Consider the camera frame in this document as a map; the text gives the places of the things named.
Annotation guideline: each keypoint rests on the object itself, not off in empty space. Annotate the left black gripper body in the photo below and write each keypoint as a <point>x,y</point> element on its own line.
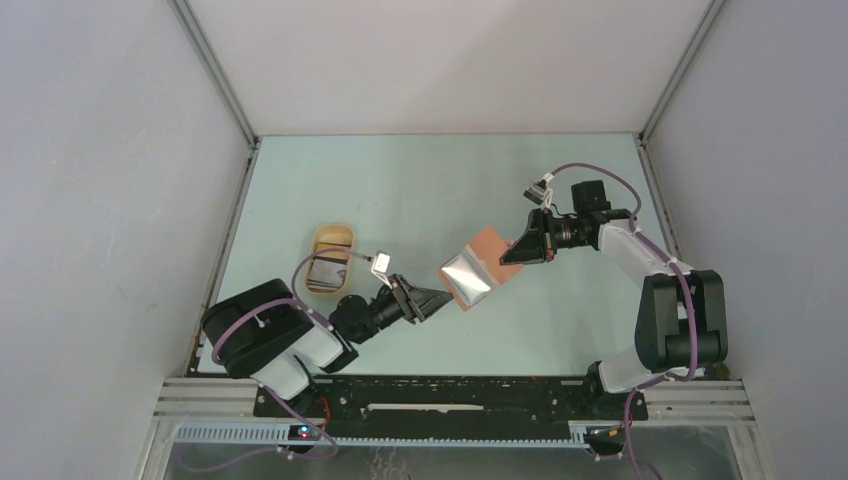
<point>401,298</point>

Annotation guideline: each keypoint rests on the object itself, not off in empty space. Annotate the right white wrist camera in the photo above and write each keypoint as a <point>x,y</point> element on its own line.
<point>540,193</point>

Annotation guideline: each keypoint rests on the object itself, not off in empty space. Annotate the yellow oval tray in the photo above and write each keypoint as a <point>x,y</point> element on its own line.
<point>335,234</point>

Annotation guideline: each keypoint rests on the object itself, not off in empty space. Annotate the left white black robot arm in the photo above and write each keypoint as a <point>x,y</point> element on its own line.
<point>266,335</point>

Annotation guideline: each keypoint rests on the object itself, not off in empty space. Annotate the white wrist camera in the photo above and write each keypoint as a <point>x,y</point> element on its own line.
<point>379,264</point>
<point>540,193</point>

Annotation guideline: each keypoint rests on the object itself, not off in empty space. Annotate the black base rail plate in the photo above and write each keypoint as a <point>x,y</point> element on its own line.
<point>465,408</point>

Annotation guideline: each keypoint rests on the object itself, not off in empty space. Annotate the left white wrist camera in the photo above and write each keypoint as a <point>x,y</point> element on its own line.
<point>379,264</point>

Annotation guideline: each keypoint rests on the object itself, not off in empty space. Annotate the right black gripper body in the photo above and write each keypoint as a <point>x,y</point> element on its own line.
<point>556,236</point>

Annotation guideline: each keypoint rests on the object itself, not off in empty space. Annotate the credit card stack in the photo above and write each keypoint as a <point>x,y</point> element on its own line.
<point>328,270</point>

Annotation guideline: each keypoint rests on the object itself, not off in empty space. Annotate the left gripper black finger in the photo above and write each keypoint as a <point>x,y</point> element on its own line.
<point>423,313</point>
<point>419,296</point>

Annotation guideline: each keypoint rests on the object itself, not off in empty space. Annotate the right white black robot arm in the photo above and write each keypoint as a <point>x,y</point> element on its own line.
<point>681,320</point>

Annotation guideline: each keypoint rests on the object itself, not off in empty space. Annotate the aluminium frame rail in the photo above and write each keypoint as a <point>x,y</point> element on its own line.
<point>239,411</point>

